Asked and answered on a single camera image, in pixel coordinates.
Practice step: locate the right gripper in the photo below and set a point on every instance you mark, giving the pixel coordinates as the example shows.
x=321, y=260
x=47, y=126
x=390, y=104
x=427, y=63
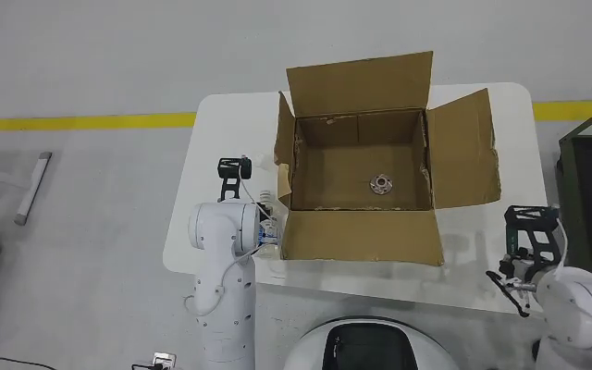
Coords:
x=520, y=273

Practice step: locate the small clear spray bottle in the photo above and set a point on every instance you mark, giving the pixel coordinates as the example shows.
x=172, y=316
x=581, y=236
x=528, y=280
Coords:
x=268, y=231

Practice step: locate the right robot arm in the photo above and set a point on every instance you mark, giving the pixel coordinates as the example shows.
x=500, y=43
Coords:
x=566, y=305

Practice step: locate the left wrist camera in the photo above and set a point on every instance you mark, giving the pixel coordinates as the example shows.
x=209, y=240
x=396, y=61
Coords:
x=233, y=168

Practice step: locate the robot body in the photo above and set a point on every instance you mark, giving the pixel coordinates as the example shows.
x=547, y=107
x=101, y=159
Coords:
x=370, y=344

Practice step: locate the power strip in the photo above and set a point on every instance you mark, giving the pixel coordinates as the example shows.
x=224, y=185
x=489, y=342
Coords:
x=159, y=361

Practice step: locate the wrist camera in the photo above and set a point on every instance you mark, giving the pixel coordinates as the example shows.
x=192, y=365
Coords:
x=532, y=222
x=233, y=168

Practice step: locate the dark green cabinet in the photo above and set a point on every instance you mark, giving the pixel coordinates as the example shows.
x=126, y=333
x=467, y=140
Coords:
x=575, y=194

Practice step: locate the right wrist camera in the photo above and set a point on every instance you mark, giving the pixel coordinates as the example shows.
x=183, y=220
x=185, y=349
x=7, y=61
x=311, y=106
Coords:
x=532, y=222

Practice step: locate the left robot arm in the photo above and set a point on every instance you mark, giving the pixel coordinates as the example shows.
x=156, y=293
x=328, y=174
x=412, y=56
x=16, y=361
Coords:
x=224, y=277

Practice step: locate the grey white tube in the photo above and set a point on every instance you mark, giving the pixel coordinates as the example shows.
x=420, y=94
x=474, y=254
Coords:
x=33, y=187

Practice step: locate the large brown cardboard carton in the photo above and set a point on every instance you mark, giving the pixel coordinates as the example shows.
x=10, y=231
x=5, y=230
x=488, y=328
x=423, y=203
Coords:
x=365, y=236

